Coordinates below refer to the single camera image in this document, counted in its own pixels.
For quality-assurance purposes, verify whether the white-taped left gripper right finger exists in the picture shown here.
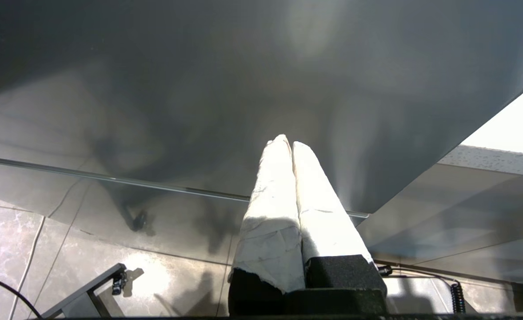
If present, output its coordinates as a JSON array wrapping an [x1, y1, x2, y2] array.
[[291, 141, 388, 303]]

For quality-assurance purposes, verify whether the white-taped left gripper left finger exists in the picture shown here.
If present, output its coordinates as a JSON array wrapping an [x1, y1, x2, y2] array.
[[228, 134, 306, 316]]

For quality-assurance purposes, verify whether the grey under-counter cabinet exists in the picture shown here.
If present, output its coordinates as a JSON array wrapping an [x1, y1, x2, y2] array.
[[359, 162, 523, 285]]

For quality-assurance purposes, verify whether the grey tall cabinet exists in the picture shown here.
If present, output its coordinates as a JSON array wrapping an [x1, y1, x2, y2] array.
[[0, 0, 523, 276]]

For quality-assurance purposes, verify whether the coiled black cable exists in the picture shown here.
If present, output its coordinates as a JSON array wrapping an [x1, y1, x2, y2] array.
[[377, 264, 466, 314]]

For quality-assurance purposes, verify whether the thin black cable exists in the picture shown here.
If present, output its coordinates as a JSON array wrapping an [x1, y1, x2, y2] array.
[[0, 271, 44, 320]]

